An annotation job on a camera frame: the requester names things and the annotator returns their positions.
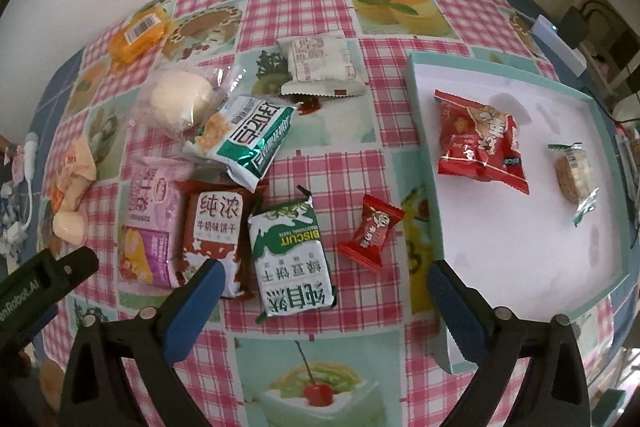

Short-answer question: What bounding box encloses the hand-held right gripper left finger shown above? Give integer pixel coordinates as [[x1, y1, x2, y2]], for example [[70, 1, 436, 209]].
[[59, 258, 227, 427]]

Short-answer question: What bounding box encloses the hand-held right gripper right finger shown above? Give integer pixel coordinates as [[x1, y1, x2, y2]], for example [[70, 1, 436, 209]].
[[426, 259, 592, 427]]

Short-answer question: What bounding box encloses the brown white biscuit packet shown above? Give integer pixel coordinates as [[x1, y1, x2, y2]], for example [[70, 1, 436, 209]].
[[177, 179, 268, 300]]

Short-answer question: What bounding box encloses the teal shallow box tray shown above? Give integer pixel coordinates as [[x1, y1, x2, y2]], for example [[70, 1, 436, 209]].
[[402, 52, 632, 375]]

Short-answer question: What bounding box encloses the pink purple snack packet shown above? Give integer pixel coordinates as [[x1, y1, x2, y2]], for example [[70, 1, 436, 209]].
[[118, 157, 196, 290]]

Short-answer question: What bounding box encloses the green white biscuit packet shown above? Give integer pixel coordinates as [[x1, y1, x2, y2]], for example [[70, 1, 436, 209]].
[[248, 187, 338, 325]]

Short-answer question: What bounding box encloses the small red candy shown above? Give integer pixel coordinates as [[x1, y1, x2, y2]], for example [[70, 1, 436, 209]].
[[337, 194, 406, 270]]

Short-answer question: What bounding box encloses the green white cracker packet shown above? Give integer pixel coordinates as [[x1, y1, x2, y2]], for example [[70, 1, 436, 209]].
[[182, 96, 296, 192]]

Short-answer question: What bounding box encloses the pale yellow pudding cup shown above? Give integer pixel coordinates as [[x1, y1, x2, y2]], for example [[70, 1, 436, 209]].
[[52, 211, 85, 244]]

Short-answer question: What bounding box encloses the pale peach snack packet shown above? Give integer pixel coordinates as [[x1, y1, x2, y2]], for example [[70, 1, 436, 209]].
[[50, 139, 98, 212]]

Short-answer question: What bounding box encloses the large red snack packet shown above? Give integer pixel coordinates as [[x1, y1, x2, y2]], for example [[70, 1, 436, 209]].
[[433, 89, 531, 195]]

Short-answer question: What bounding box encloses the round rice cracker clear wrapper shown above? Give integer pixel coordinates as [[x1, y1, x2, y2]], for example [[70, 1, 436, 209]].
[[547, 142, 600, 228]]

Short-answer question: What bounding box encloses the pink checkered tablecloth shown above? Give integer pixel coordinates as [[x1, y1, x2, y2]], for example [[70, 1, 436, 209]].
[[37, 0, 626, 427]]

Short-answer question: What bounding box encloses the clear bag with white bun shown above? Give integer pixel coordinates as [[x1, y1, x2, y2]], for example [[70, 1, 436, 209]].
[[135, 59, 246, 142]]

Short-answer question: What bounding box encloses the white snack packet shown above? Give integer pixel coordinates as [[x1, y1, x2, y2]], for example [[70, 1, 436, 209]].
[[277, 34, 367, 100]]

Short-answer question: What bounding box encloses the orange snack packet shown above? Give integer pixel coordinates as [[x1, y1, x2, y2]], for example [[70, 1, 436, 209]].
[[109, 4, 173, 70]]

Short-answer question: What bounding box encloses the white power strip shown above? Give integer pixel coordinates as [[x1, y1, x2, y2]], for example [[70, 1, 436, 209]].
[[532, 14, 586, 75]]

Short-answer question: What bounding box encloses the black power adapter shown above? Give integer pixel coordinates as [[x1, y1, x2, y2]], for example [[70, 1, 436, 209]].
[[560, 4, 592, 50]]

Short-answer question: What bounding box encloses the white cable connector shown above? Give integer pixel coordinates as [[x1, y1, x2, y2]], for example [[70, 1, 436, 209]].
[[19, 132, 42, 228]]

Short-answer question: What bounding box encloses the black charging cable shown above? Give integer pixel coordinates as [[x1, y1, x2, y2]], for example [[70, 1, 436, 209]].
[[580, 0, 618, 24]]

